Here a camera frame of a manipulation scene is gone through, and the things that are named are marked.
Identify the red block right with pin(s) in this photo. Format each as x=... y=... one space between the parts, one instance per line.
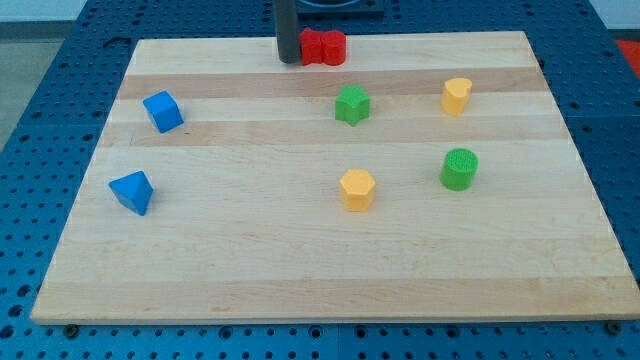
x=334 y=45

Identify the light wooden board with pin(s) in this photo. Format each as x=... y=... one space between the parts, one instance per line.
x=245 y=224

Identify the green star block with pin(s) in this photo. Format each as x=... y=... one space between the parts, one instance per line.
x=352 y=105

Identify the blue cube block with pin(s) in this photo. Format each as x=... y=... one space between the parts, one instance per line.
x=164 y=111

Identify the red block left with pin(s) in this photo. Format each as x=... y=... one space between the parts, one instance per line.
x=311 y=46

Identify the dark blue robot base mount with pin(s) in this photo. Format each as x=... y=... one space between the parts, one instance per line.
x=340 y=7

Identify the green cylinder block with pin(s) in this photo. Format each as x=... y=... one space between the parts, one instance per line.
x=459 y=169

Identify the red block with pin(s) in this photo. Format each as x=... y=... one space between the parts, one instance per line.
x=334 y=45
x=311 y=46

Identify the yellow heart block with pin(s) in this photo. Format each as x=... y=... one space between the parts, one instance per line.
x=455 y=95

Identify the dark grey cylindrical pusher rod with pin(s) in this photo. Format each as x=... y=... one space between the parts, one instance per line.
x=287 y=30

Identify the blue triangle block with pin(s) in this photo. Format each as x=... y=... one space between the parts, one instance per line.
x=133 y=191

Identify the yellow hexagon block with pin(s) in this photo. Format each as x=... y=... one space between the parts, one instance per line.
x=357 y=190

